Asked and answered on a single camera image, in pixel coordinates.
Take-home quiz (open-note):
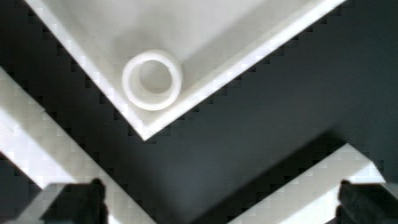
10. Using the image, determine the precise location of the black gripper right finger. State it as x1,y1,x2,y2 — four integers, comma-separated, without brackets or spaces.
335,180,398,224

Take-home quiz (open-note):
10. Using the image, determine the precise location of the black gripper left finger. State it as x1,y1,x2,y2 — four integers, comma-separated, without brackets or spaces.
40,179,108,224

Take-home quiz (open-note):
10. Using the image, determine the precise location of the white square tabletop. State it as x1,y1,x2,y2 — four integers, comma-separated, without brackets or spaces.
24,0,346,139

